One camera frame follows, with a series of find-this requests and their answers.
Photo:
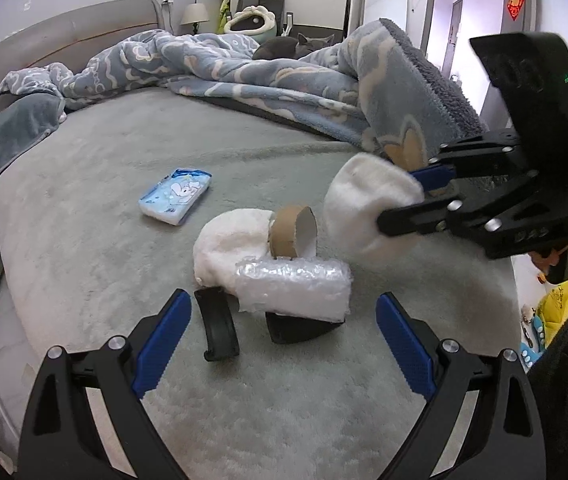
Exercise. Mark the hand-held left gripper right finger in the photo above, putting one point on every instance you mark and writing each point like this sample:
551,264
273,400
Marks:
403,340

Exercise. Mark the cardboard tube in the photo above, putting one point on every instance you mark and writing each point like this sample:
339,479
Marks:
284,235

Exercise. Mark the black wedge plastic piece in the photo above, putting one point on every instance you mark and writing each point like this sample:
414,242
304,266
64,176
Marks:
294,331

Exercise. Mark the blue patterned blanket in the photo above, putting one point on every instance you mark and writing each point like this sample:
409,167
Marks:
314,80

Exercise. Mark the grey cat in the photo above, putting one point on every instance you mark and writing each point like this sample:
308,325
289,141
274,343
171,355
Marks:
279,47

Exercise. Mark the bubble wrap roll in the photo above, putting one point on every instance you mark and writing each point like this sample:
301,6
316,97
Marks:
294,290

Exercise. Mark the table lamp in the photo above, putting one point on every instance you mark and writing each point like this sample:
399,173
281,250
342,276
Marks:
195,14

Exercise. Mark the blue-grey pillow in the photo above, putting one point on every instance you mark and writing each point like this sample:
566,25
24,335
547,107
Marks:
19,130

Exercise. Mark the black curved plastic piece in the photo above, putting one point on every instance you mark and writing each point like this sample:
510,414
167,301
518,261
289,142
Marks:
219,325

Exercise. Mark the cream and green cat bed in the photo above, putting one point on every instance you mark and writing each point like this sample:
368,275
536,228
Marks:
249,20

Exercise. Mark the yellow bag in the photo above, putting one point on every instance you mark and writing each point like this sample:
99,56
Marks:
561,310

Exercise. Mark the blue tissue packet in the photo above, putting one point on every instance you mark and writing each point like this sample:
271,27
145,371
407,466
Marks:
174,195

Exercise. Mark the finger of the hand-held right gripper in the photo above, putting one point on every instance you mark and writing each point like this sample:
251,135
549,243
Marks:
413,220
433,177

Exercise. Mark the black office chair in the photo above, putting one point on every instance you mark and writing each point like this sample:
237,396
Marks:
274,1

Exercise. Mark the red door decoration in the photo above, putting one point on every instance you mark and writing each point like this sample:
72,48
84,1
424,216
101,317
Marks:
515,4

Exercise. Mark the yellow-green hanging item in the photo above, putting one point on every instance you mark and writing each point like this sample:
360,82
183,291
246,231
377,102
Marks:
223,12

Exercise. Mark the white fluffy cloth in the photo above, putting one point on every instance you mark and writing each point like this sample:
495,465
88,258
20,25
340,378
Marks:
358,200
224,250

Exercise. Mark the grey upholstered bed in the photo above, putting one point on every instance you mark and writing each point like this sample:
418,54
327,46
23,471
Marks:
114,270

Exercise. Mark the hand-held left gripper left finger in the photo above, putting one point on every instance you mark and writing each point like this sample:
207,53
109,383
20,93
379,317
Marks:
164,340

